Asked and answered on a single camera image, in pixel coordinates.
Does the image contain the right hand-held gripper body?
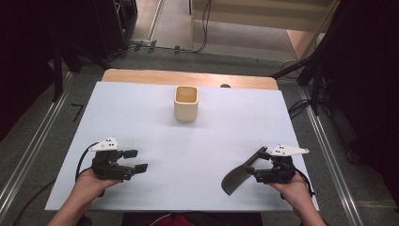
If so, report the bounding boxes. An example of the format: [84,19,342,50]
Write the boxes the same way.
[255,144,310,186]

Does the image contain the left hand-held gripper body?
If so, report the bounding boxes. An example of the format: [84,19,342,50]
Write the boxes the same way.
[88,137,135,182]

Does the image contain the dark slotted spatula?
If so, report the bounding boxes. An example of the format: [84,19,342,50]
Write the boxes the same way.
[220,146,268,197]

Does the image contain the cream square cup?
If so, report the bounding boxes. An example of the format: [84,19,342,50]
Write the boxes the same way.
[173,85,200,122]

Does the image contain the person's right hand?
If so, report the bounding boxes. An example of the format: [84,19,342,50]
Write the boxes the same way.
[270,172,311,210]

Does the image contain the person's left hand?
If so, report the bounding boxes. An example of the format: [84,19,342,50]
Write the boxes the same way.
[74,168,122,202]

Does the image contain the white board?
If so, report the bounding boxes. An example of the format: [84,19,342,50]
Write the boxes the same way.
[44,81,320,212]

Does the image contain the person's dark red clothing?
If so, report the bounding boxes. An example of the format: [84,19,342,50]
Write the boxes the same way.
[121,212,263,226]

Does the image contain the black metal stand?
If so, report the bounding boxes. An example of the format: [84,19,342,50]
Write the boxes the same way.
[271,53,326,117]
[51,37,111,102]

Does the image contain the wooden table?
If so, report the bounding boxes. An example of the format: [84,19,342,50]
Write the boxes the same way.
[102,69,279,91]

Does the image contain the black curtain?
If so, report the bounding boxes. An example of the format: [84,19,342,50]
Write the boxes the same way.
[313,0,399,208]

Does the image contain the black equipment cabinet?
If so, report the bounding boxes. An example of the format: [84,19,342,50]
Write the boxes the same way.
[92,0,139,59]

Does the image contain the wooden platform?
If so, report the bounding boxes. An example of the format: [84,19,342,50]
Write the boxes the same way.
[189,0,341,61]

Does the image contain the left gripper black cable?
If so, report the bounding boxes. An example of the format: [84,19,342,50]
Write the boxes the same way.
[74,141,101,183]

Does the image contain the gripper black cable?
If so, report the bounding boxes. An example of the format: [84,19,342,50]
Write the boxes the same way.
[74,141,101,183]
[294,169,316,198]

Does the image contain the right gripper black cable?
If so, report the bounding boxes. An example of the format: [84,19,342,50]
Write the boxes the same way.
[294,169,316,198]

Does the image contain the aluminium floor rail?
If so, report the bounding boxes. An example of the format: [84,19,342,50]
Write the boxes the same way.
[0,71,74,218]
[295,84,365,226]

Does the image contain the coiled black floor cables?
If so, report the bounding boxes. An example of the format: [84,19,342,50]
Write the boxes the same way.
[287,98,314,120]

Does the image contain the long black floor cable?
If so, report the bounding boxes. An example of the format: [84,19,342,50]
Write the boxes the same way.
[12,178,57,226]

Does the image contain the black floor cable loop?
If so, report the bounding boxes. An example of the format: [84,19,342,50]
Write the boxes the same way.
[279,59,304,80]

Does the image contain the hanging black cable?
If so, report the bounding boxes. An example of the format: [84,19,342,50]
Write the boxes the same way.
[187,0,213,54]

